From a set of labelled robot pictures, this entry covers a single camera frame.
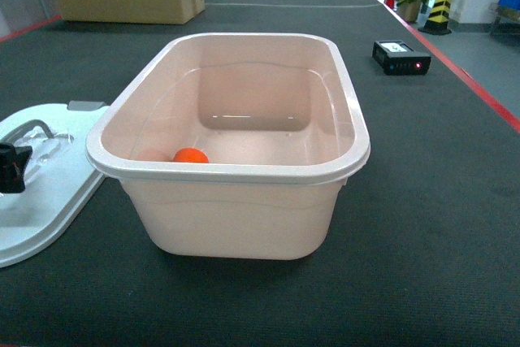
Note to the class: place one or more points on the yellow black bollard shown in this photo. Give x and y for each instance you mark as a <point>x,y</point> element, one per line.
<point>438,20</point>

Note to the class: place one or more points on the black electronic device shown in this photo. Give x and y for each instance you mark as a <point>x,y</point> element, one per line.
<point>398,59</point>

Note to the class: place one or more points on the pink plastic box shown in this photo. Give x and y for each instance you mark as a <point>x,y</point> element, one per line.
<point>277,116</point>

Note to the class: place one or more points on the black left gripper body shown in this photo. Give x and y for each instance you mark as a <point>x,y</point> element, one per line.
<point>14,161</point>

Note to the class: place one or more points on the white box lid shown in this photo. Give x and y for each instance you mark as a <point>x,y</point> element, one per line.
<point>59,180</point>

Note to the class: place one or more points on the orange cylindrical capacitor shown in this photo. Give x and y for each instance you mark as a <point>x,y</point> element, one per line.
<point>190,155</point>

